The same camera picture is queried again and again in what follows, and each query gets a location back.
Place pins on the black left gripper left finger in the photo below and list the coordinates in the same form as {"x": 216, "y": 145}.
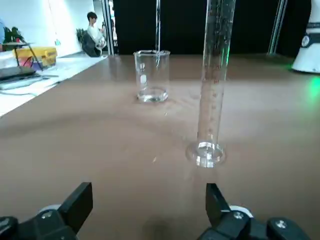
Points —
{"x": 72, "y": 210}

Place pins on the yellow box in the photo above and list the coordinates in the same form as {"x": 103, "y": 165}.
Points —
{"x": 46, "y": 56}

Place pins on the black tripod stand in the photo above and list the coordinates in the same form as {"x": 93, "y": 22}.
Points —
{"x": 23, "y": 44}

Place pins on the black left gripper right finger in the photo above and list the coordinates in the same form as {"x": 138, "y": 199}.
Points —
{"x": 217, "y": 210}

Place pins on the black chair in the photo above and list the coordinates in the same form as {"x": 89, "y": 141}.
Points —
{"x": 88, "y": 47}

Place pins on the glass pipette with blue bulb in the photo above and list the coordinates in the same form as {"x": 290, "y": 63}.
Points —
{"x": 158, "y": 30}

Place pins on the clear glass beaker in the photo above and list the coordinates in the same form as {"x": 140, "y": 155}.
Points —
{"x": 152, "y": 75}

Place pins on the person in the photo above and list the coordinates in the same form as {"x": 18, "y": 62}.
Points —
{"x": 93, "y": 32}

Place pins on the dark laptop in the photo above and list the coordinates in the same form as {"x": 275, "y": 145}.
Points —
{"x": 17, "y": 75}

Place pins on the aluminium frame post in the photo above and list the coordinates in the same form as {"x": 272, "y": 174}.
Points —
{"x": 108, "y": 30}
{"x": 276, "y": 27}

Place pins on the clear glass graduated cylinder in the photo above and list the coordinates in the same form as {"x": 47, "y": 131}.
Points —
{"x": 215, "y": 75}

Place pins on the green potted plant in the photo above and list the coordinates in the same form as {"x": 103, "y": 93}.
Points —
{"x": 80, "y": 36}
{"x": 13, "y": 33}

